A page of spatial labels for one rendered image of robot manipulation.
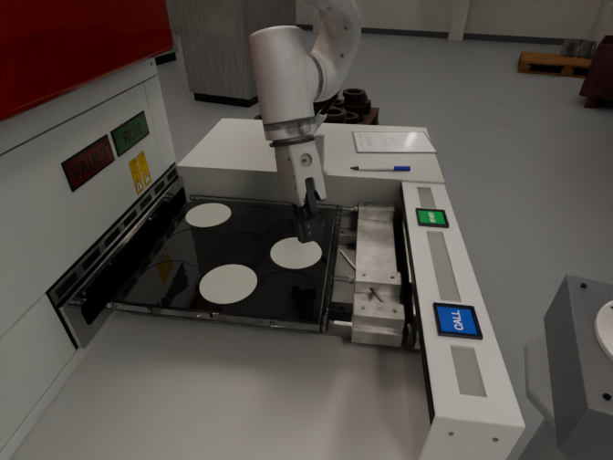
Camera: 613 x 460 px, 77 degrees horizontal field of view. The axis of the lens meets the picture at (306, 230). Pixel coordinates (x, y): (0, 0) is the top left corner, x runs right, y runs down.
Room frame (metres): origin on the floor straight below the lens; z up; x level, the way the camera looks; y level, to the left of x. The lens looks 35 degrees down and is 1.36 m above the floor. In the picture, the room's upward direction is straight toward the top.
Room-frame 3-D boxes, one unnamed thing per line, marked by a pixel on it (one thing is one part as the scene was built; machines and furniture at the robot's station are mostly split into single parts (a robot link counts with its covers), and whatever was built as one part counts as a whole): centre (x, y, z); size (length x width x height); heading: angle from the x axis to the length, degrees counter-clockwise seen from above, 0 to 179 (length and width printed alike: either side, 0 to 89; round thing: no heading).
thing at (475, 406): (0.49, -0.22, 0.89); 0.55 x 0.09 x 0.14; 172
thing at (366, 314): (0.43, -0.12, 0.89); 0.08 x 0.03 x 0.03; 82
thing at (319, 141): (0.83, -0.01, 1.03); 0.06 x 0.04 x 0.13; 82
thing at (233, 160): (0.97, -0.02, 0.89); 0.62 x 0.35 x 0.14; 82
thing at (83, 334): (0.62, 0.34, 0.89); 0.44 x 0.02 x 0.10; 172
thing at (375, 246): (0.59, -0.14, 0.87); 0.36 x 0.08 x 0.03; 172
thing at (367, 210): (0.75, -0.16, 0.89); 0.08 x 0.03 x 0.03; 82
